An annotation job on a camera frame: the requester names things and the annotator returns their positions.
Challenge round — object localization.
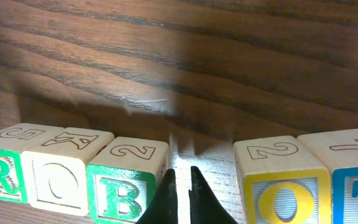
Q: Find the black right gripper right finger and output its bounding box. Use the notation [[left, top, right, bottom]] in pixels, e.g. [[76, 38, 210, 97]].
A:
[[188, 166, 237, 224]]

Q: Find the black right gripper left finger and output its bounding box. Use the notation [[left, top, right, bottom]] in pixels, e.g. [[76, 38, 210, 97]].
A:
[[136, 169, 178, 224]]

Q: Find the green B wooden block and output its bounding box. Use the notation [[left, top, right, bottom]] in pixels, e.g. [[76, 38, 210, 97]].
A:
[[86, 137, 169, 223]]

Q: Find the yellow O wooden block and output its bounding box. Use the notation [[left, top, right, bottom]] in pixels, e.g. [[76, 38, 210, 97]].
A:
[[21, 128, 114, 216], [233, 136, 332, 224]]

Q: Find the blue T wooden block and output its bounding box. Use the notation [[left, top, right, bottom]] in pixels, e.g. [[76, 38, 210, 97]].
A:
[[297, 129, 358, 224]]

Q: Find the green R wooden block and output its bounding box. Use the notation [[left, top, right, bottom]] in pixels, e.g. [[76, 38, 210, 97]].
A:
[[0, 123, 63, 203]]

